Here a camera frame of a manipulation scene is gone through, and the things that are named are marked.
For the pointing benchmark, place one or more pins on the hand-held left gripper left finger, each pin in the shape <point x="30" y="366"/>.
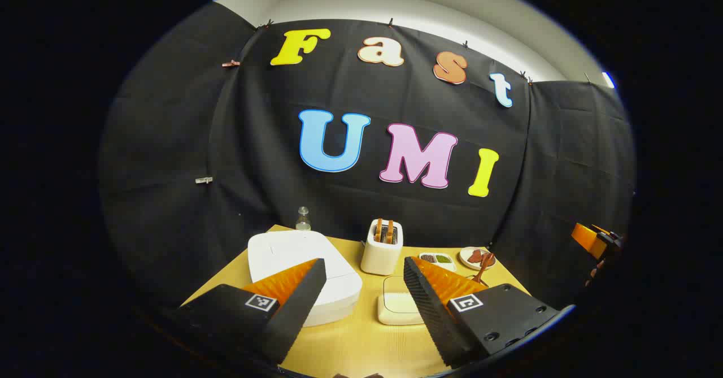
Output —
<point x="299" y="299"/>

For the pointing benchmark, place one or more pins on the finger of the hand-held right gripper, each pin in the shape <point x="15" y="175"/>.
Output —
<point x="587" y="238"/>

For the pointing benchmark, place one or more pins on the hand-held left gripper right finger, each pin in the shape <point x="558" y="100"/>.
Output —
<point x="423" y="304"/>

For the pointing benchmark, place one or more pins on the clear tray of white rice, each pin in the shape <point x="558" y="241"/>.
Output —
<point x="395" y="304"/>

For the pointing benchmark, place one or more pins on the white rice cooker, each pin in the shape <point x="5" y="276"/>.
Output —
<point x="294" y="248"/>

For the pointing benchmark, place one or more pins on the brown wooden spoon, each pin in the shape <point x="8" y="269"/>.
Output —
<point x="484" y="262"/>

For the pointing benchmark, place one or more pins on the white divided bean dish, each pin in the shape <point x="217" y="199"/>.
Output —
<point x="438" y="262"/>

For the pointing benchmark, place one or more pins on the white round plate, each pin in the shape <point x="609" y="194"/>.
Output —
<point x="466" y="258"/>

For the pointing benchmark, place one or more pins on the white toaster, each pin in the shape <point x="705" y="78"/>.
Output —
<point x="379" y="259"/>

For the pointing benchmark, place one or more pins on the red meat piece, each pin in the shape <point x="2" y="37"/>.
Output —
<point x="489" y="260"/>
<point x="474" y="256"/>

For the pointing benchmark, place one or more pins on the glass bottle with yellow label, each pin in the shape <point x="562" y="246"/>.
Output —
<point x="303" y="220"/>

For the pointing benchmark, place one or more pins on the toast bread slice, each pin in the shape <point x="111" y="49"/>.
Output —
<point x="390" y="232"/>
<point x="378" y="230"/>

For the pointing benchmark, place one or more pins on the black backdrop cloth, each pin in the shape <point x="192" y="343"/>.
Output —
<point x="254" y="140"/>

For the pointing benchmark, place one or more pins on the brown wooden clip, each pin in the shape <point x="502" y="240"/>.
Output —
<point x="230" y="63"/>

